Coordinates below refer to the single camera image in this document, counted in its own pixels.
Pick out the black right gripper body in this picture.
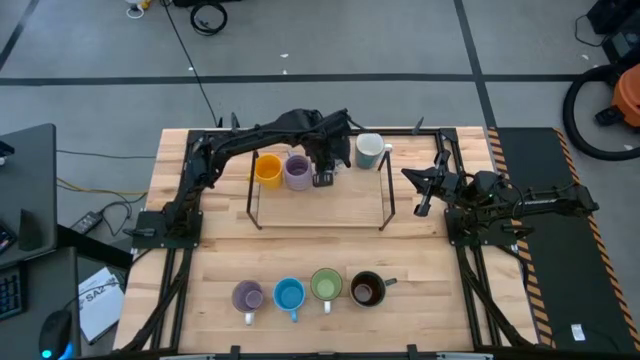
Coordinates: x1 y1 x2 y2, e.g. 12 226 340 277
413 148 465 218

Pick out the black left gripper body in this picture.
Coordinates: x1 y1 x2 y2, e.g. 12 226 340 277
303 128 353 175

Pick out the ribbed purple mug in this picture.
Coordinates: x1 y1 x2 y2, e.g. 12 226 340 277
283 151 314 192

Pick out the green white striped mug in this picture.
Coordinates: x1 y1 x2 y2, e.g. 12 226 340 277
309 267 344 315

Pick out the teal brown glazed mug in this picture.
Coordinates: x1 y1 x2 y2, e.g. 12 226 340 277
348 270 399 309

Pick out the light blue faceted mug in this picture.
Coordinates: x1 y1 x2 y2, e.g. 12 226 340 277
272 277 307 324

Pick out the smooth lilac mug brown rim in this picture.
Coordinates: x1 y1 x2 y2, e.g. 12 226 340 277
231 279 266 327

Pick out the teal mug white inside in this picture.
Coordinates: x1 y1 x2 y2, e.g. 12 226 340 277
354 132 394 170

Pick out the yellow mug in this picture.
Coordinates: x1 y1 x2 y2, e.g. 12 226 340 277
249 153 285 190

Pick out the black hazard-striped floor mat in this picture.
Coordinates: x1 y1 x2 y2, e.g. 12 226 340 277
487 126 640 354

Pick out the orange vacuum cleaner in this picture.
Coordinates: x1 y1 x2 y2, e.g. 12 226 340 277
594 63 640 129

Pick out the black equipment case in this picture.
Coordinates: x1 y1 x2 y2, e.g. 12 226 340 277
574 0 640 64

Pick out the black power adapter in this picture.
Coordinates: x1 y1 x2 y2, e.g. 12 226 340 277
69 210 104 235

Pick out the white floor object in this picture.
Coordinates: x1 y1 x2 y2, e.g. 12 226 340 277
124 0 152 20

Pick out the white paper booklet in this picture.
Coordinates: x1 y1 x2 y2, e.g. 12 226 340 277
77 266 126 346

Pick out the grey desk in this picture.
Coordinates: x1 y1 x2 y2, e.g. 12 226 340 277
0 246 81 360
0 123 58 269

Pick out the black computer mouse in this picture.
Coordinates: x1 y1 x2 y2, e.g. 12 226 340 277
38 308 76 360

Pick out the black keyboard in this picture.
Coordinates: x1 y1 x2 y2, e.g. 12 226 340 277
0 262 29 322

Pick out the wooden rack black metal frame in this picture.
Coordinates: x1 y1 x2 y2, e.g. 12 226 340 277
246 148 397 232

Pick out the black aluminium table frame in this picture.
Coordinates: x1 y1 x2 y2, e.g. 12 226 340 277
115 115 545 360

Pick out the black vacuum hose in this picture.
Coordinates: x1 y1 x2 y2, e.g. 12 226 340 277
561 63 640 162

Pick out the long black floor cable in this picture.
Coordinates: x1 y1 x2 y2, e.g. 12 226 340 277
158 0 222 127

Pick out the coiled black cable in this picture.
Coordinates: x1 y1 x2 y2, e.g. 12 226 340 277
188 1 229 37

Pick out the yellow floor cable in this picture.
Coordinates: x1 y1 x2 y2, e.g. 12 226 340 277
56 177 149 197

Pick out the thin dark floor cable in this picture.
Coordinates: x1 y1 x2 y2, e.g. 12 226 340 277
56 148 157 161

